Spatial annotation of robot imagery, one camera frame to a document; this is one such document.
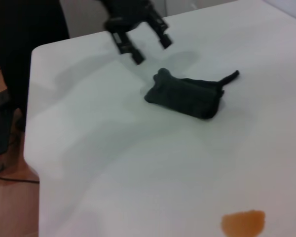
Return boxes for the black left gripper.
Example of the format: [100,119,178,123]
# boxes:
[98,0,174,66]

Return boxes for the dark blue rag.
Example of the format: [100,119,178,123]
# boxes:
[144,67,240,120]

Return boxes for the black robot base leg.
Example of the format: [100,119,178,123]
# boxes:
[0,92,23,158]

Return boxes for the black robot torso column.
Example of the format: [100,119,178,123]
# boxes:
[0,0,70,133]

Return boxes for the orange liquid stain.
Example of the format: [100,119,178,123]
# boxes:
[221,209,266,237]

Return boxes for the black floor cable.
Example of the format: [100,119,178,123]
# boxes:
[0,172,40,184]

